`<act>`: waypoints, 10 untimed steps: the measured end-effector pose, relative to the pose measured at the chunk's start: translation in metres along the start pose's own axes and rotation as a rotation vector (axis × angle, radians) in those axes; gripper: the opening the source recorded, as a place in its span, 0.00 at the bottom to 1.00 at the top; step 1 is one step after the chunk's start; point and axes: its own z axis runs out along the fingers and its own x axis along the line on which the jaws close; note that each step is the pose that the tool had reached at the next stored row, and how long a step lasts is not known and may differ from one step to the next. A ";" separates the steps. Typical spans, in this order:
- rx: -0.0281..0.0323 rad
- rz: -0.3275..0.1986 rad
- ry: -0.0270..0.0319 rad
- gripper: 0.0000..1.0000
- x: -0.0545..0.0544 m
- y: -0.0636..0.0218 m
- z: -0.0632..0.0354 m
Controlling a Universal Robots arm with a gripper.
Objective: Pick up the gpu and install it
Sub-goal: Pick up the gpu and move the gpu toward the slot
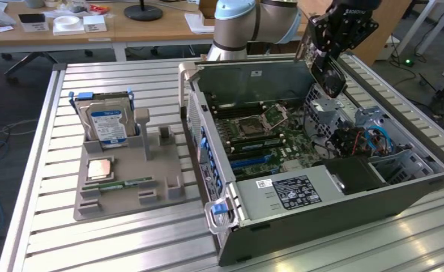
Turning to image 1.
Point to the hard disk in blue carrier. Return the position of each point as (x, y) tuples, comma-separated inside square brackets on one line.
[(107, 122)]

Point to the stack of white papers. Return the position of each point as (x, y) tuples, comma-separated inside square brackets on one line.
[(197, 24)]

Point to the metal socket cover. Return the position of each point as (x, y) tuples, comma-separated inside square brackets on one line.
[(276, 116)]

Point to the white box with tape roll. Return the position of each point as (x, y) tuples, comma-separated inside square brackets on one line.
[(68, 25)]

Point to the CPU socket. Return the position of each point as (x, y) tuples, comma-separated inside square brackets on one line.
[(249, 127)]

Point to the cardboard box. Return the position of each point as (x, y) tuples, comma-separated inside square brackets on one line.
[(207, 8)]

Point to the wooden cabinet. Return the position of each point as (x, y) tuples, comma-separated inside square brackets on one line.
[(388, 17)]

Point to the copper CPU chip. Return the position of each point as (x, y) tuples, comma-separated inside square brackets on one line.
[(99, 170)]

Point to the black graphics card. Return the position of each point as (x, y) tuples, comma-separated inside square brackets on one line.
[(331, 79)]

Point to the case latch with blue tab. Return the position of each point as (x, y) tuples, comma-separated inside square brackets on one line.
[(217, 211)]

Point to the installed RAM stick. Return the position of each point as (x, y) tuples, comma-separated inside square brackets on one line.
[(257, 145)]

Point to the open grey PC case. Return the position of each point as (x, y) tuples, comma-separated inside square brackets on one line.
[(320, 226)]

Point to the white table frame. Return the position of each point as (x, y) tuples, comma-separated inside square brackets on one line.
[(431, 28)]

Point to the wooden desk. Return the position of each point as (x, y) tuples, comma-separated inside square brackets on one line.
[(36, 39)]

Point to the blue expansion slot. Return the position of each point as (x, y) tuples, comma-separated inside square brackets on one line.
[(249, 161)]

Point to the metal disk bay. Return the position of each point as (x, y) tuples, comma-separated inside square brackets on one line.
[(403, 167)]

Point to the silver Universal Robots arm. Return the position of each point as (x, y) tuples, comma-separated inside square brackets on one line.
[(240, 31)]

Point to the grey parts rack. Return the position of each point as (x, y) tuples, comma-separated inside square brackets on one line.
[(131, 167)]

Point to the grey power supply unit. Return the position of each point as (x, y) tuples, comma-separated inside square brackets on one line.
[(256, 204)]

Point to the red plastic item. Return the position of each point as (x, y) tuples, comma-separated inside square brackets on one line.
[(97, 9)]

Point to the green RAM stick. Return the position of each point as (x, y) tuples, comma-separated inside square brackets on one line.
[(116, 184)]

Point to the black chair base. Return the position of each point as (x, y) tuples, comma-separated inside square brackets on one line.
[(25, 61)]

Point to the green motherboard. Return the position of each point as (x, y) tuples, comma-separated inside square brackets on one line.
[(293, 141)]

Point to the black lamp base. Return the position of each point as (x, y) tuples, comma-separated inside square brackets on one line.
[(143, 14)]

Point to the metal drive cage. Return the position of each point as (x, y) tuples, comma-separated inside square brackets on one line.
[(327, 113)]

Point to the small white box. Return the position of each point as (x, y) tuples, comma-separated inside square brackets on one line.
[(95, 24)]

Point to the white device with red button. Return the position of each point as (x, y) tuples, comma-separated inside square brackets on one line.
[(389, 48)]

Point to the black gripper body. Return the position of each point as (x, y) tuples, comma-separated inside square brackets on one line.
[(343, 28)]

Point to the black box on white card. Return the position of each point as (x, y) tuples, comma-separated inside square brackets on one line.
[(33, 20)]

